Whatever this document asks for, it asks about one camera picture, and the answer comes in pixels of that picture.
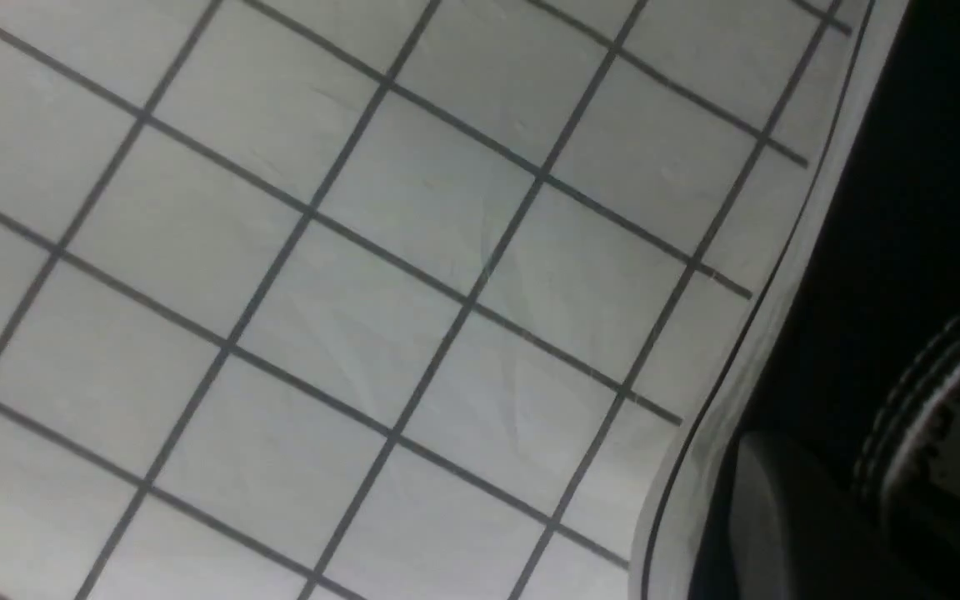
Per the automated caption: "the black canvas sneaker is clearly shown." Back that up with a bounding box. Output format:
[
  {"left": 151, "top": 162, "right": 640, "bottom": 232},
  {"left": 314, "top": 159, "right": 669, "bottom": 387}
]
[{"left": 687, "top": 311, "right": 960, "bottom": 599}]

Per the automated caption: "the white grid floor mat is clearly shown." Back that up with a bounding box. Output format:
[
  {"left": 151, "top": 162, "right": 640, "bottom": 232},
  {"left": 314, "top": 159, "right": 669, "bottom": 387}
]
[{"left": 0, "top": 1, "right": 908, "bottom": 599}]

